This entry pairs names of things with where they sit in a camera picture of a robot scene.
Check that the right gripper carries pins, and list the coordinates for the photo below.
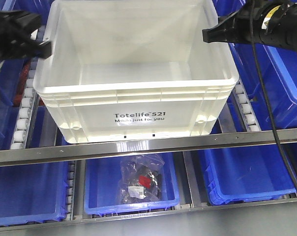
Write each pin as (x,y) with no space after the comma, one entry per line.
(268,22)

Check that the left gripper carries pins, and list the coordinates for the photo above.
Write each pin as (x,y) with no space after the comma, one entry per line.
(16,28)

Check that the white plastic tote crate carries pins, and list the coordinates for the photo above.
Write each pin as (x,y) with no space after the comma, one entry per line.
(133,69)

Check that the blue bin upper left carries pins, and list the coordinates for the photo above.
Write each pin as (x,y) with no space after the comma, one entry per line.
(10,69)

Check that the blue bin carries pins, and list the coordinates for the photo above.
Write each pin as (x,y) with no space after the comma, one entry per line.
(101,187)
(279,72)
(244,174)
(10,69)
(33,193)

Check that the blue bin upper right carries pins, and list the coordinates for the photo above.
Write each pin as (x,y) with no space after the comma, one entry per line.
(279,72)

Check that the left white roller track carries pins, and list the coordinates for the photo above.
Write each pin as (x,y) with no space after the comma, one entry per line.
(28,107)

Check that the white roller track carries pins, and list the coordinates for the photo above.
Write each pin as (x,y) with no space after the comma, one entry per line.
(245,110)
(28,107)

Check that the right white roller track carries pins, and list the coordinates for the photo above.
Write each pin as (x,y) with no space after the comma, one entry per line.
(245,110)

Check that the lower roller track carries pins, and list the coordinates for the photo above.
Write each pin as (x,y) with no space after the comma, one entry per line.
(71,177)

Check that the blue bin lower left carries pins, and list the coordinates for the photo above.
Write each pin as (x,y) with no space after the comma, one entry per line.
(33,193)

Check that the blue bin lower right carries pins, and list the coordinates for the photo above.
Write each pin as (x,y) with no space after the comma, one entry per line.
(244,174)

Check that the blue bin lower middle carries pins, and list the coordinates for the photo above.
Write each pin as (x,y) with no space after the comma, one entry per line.
(101,187)

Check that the plastic bag of parts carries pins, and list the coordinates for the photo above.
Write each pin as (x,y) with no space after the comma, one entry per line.
(141,179)

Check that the metal shelf front rail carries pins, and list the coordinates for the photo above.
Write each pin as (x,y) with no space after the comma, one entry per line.
(125,148)

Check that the metal shelf rail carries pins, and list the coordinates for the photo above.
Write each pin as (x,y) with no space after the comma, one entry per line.
(125,148)
(276,219)

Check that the lower metal shelf rail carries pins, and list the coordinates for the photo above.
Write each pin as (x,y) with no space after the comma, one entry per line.
(276,219)

